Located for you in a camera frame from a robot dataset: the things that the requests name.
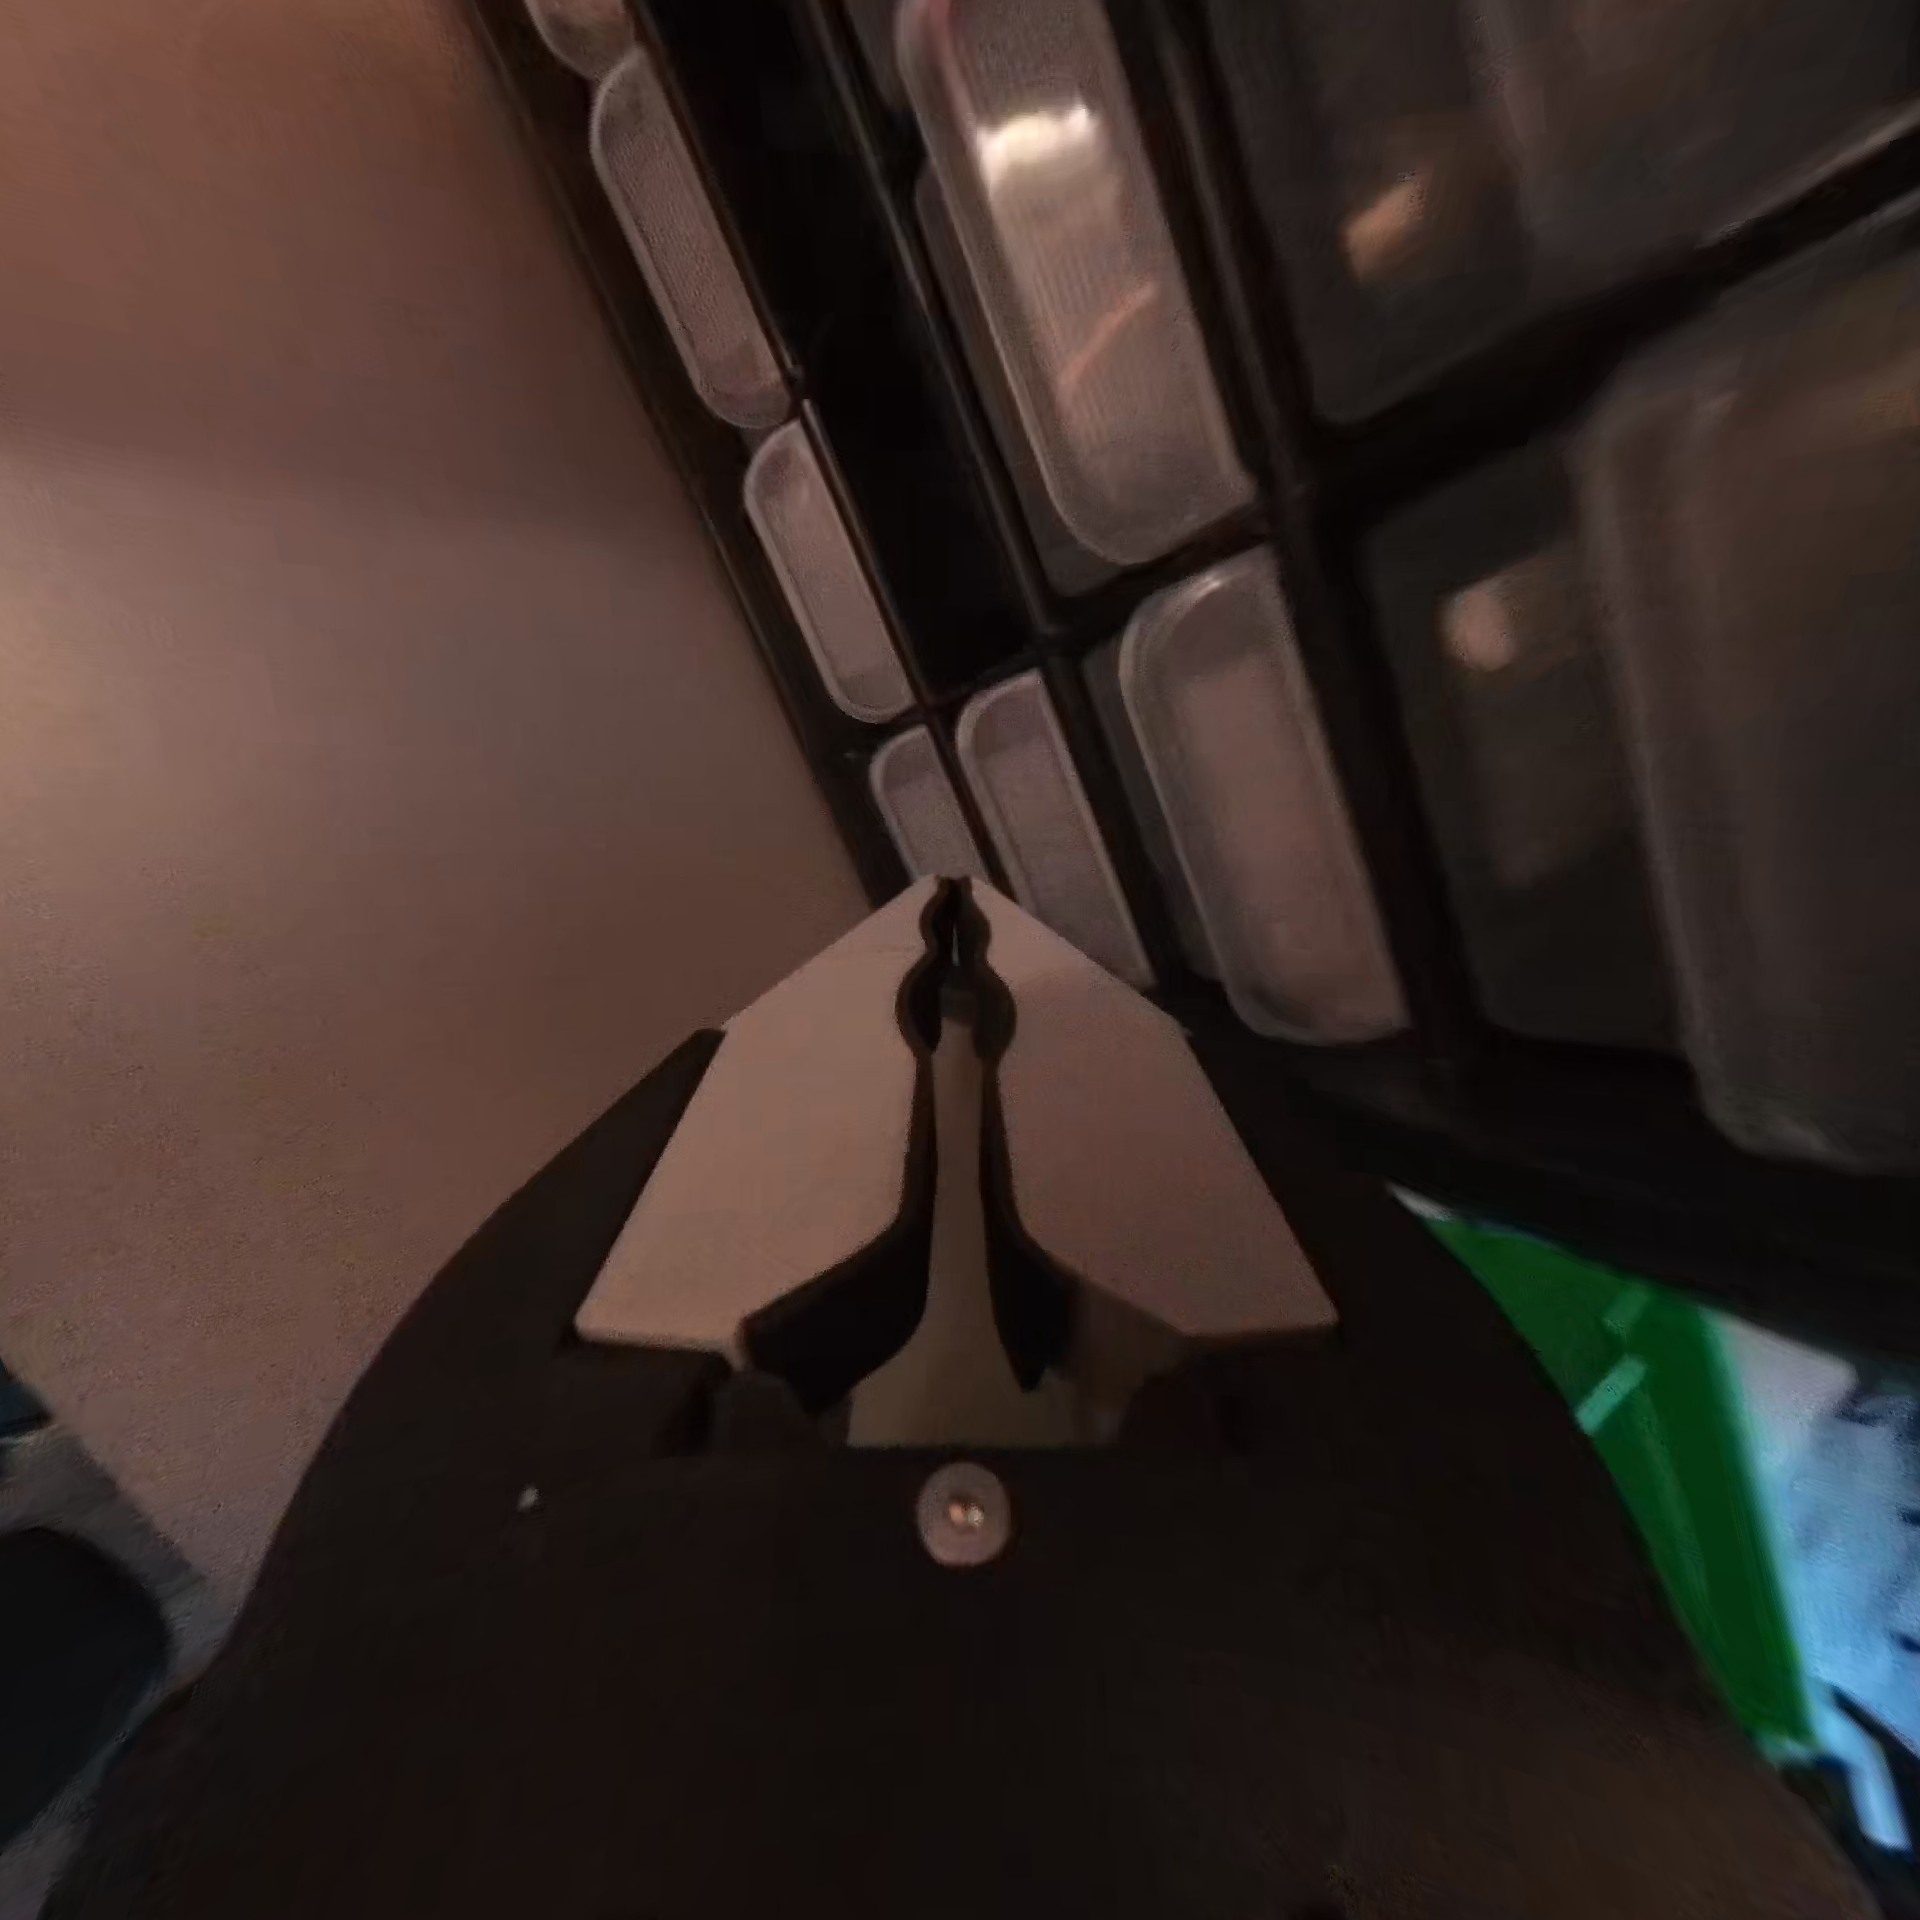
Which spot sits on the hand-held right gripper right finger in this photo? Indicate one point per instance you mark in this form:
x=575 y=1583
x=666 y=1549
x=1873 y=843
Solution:
x=1141 y=1184

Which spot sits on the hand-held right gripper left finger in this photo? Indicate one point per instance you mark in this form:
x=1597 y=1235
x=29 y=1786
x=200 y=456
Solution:
x=781 y=1184

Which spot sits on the black drawer cabinet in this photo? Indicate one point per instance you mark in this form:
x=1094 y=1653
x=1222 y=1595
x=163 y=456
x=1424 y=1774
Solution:
x=1424 y=1141

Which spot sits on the rows of clear drawers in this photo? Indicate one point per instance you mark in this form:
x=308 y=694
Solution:
x=1050 y=300

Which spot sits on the green box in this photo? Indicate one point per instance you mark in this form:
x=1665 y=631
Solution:
x=1635 y=1424

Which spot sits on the printed instruction sheet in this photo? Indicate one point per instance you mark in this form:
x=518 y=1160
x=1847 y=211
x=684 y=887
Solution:
x=1853 y=1575

